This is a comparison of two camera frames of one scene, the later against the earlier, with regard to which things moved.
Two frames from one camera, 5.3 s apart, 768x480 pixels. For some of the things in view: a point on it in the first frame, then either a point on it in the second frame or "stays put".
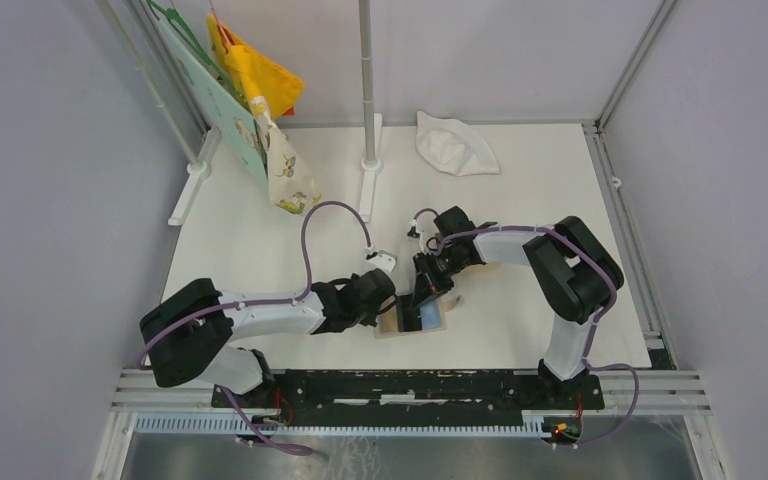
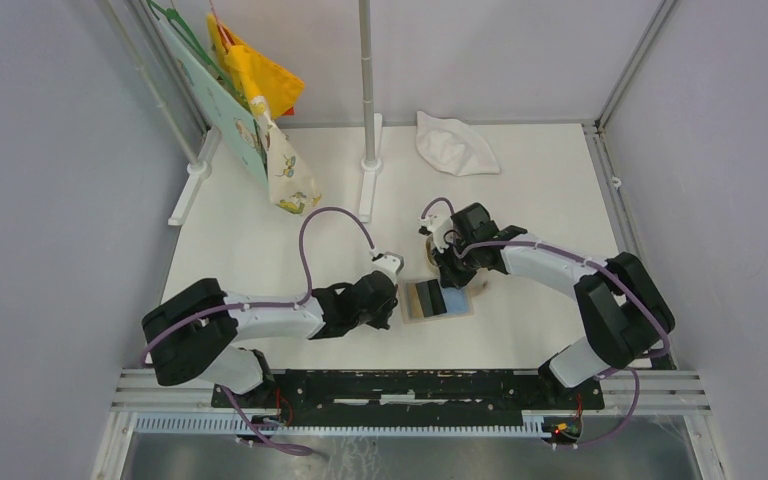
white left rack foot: (201, 171) stays put
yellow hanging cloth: (253, 73) stays put
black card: (408, 315) to (431, 298)
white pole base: (369, 170) stays put
